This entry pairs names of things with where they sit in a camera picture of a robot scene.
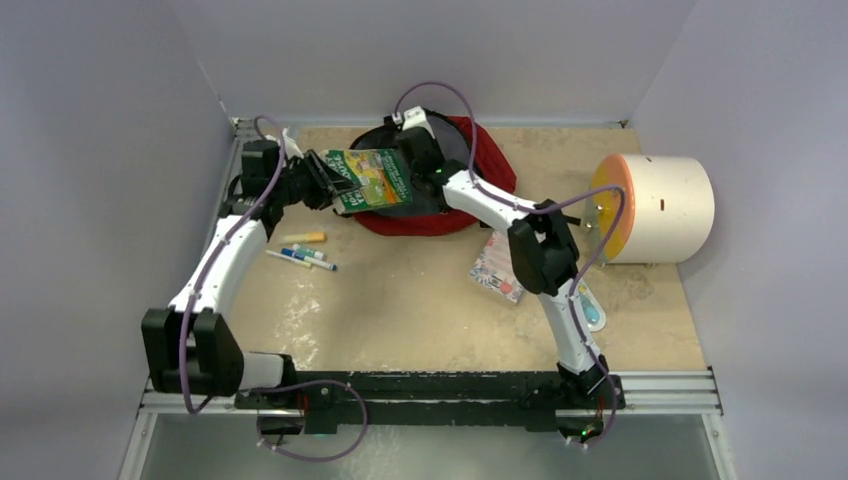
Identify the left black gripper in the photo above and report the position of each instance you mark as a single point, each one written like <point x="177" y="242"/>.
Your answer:
<point x="333" y="185"/>

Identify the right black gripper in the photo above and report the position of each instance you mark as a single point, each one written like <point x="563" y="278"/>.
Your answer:
<point x="435" y="146"/>

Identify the red backpack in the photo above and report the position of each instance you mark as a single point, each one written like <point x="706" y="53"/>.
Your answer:
<point x="478" y="184"/>

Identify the green treehouse paperback book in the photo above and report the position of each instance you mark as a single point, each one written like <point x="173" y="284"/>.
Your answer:
<point x="378" y="175"/>

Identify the floral cover book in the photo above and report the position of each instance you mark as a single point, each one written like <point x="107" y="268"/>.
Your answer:
<point x="492" y="269"/>

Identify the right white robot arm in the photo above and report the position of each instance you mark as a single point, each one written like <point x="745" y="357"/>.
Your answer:
<point x="543" y="256"/>

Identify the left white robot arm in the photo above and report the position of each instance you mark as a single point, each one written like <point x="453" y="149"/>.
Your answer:
<point x="189" y="346"/>

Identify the thin yellow-green pen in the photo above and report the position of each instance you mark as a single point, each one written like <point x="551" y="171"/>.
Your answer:
<point x="289" y="259"/>

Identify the light blue pencil case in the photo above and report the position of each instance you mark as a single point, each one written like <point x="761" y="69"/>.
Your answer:
<point x="594" y="314"/>

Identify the white cylinder with coloured disc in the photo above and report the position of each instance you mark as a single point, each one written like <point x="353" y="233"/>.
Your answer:
<point x="669" y="208"/>

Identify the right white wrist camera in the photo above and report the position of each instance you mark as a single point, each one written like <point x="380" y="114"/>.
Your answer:
<point x="413" y="118"/>

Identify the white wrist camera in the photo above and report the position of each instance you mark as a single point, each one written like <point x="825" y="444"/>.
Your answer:
<point x="413" y="118"/>
<point x="289" y="145"/>

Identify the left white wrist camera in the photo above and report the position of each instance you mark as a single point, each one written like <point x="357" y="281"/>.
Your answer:
<point x="289" y="145"/>

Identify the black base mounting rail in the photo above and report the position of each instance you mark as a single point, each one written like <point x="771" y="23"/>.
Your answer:
<point x="537" y="401"/>

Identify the aluminium frame rails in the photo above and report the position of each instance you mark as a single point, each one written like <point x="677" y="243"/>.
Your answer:
<point x="191" y="350"/>

